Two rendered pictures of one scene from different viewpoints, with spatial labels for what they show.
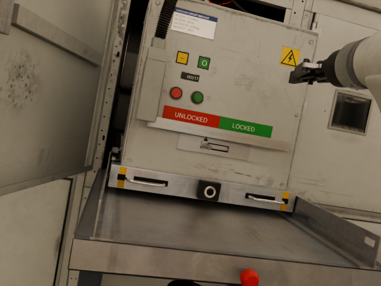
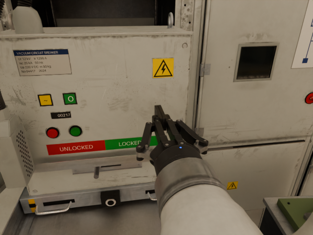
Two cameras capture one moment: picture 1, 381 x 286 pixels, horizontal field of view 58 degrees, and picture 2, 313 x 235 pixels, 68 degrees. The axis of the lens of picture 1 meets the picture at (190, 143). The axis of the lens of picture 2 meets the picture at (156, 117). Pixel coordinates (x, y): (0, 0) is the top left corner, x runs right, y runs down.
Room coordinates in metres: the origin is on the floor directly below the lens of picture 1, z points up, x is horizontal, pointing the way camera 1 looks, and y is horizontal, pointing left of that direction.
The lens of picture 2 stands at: (0.40, -0.25, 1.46)
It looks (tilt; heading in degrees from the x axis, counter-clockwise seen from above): 26 degrees down; 3
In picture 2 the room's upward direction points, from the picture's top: straight up
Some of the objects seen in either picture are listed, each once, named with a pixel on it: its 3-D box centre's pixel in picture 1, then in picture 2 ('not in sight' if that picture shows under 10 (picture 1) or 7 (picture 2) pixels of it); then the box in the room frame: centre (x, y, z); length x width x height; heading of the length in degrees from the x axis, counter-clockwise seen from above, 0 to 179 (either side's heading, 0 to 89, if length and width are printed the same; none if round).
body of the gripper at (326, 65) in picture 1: (338, 69); (176, 160); (0.70, -0.27, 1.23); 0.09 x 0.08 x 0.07; 12
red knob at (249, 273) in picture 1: (248, 276); not in sight; (0.60, -0.14, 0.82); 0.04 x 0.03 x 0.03; 12
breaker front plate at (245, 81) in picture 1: (224, 99); (102, 126); (0.96, -0.07, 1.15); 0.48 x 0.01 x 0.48; 102
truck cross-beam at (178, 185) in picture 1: (205, 188); (111, 190); (0.97, -0.07, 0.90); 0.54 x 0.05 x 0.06; 102
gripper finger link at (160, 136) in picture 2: (314, 71); (161, 138); (0.77, -0.24, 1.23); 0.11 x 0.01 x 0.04; 14
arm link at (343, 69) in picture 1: (363, 64); (189, 193); (0.63, -0.28, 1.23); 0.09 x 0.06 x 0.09; 102
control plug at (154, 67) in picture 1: (151, 85); (13, 149); (0.84, 0.12, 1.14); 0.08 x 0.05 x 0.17; 12
